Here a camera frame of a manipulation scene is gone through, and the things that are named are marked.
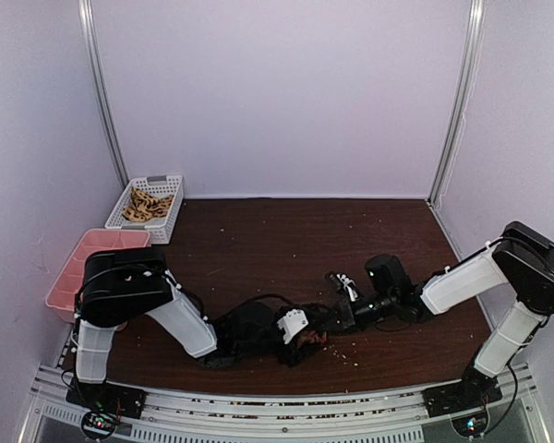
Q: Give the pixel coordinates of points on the white perforated plastic basket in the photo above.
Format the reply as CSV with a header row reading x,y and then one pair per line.
x,y
160,229

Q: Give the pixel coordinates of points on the aluminium front rail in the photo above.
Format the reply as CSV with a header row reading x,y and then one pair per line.
x,y
389,415

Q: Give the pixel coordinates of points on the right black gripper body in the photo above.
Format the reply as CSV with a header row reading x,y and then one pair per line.
x,y
356,320

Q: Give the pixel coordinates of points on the leopard print tie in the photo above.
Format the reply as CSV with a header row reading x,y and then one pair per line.
x,y
143,207

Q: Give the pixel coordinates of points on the pink divided plastic box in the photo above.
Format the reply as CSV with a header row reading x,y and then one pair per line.
x,y
61,297

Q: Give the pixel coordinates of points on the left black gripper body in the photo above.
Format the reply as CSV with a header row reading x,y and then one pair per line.
x,y
291,356

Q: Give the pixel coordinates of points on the left aluminium frame post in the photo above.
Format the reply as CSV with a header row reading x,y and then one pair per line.
x,y
87,24

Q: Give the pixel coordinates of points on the aluminium frame post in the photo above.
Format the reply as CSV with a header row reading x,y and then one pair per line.
x,y
87,24
464,85

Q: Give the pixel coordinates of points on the dark red patterned tie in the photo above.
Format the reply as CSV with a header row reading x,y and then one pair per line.
x,y
308,342

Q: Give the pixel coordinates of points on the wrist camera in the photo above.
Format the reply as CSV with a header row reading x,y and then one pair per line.
x,y
291,323
343,285

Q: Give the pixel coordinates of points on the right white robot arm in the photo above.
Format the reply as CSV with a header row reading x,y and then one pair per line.
x,y
521,258

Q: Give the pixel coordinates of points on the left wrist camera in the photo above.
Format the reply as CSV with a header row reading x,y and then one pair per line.
x,y
291,323

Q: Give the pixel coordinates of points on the right aluminium frame post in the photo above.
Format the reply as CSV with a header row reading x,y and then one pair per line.
x,y
464,85

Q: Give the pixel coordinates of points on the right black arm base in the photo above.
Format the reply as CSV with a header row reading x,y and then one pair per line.
x,y
473,390

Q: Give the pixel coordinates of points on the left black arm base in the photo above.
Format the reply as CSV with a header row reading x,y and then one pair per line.
x,y
107,398

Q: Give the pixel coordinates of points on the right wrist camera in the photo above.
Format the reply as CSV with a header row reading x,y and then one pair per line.
x,y
343,285

